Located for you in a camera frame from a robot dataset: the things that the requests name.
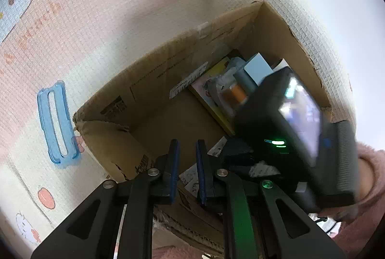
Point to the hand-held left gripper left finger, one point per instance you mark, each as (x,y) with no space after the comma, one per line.
(173,168)

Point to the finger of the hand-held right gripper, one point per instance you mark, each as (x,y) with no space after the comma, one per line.
(239,153)

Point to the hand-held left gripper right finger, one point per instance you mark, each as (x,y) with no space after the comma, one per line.
(201,171)

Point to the brown cardboard box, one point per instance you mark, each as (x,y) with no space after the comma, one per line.
(168,114)

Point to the person's right forearm pink sleeve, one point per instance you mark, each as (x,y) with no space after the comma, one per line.
(370,226)

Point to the person's right hand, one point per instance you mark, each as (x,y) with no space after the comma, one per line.
(365,180)

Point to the white paper slip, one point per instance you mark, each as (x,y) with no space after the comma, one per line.
(189,179)

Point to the orange bottle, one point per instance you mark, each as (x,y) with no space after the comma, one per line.
(239,93)

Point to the light blue box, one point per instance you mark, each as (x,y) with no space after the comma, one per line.
(255,69)

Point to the yellow book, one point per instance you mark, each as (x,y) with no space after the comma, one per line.
(207,96)

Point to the blue phone case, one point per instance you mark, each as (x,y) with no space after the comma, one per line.
(47,126)

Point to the pink cartoon cat mat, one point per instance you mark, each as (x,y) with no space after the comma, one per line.
(120,21)

